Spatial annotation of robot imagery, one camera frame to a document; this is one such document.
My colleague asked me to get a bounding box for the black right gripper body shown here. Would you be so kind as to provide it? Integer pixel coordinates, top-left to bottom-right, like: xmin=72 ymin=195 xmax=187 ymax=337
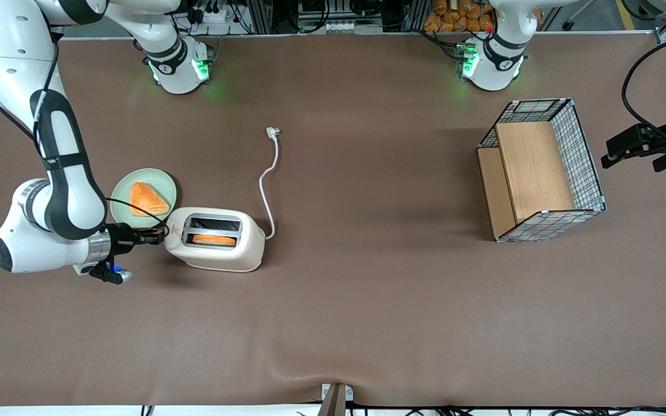
xmin=106 ymin=223 xmax=138 ymax=252

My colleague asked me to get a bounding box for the white two-slot toaster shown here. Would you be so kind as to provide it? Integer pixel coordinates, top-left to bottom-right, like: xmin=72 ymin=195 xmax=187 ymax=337
xmin=164 ymin=207 xmax=266 ymax=273

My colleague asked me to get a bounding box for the toast slice in toaster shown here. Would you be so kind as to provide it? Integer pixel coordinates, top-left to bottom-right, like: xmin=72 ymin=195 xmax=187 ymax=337
xmin=192 ymin=234 xmax=237 ymax=248

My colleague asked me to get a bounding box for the triangular golden pastry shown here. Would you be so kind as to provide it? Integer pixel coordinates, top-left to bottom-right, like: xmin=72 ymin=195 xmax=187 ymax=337
xmin=129 ymin=182 xmax=171 ymax=218

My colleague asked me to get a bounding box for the pale green round plate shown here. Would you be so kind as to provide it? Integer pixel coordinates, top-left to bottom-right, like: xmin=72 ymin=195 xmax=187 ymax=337
xmin=110 ymin=168 xmax=178 ymax=229

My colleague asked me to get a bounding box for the wooden step shelf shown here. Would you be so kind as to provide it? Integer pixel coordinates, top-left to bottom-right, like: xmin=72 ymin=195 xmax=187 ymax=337
xmin=478 ymin=121 xmax=576 ymax=239

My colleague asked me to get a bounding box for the bag of orange bread rolls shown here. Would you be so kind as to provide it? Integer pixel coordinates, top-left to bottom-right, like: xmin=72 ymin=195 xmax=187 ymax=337
xmin=423 ymin=0 xmax=496 ymax=34

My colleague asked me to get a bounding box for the white power strip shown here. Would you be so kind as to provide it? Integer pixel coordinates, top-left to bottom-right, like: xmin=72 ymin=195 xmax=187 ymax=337
xmin=191 ymin=3 xmax=239 ymax=25

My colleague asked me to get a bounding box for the brown table cloth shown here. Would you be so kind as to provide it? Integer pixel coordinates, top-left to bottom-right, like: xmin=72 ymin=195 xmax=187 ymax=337
xmin=0 ymin=32 xmax=666 ymax=408

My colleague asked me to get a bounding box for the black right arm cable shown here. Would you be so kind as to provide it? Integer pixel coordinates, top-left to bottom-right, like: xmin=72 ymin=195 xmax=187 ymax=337
xmin=0 ymin=32 xmax=169 ymax=232

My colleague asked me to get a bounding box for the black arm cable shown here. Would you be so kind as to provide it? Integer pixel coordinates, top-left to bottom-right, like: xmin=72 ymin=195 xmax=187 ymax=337
xmin=0 ymin=32 xmax=169 ymax=232
xmin=621 ymin=30 xmax=666 ymax=143

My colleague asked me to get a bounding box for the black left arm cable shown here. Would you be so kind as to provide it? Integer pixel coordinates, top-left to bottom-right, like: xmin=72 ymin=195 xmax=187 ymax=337
xmin=621 ymin=30 xmax=666 ymax=143

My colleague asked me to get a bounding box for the wire grid basket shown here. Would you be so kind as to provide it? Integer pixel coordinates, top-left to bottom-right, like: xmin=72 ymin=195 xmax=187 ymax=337
xmin=477 ymin=98 xmax=607 ymax=243

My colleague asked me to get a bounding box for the white toaster power cord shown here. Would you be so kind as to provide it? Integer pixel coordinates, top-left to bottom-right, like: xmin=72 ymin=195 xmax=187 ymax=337
xmin=258 ymin=127 xmax=281 ymax=241

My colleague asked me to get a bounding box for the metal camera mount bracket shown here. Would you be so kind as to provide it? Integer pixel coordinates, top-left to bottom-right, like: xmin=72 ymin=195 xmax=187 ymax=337
xmin=317 ymin=383 xmax=354 ymax=416

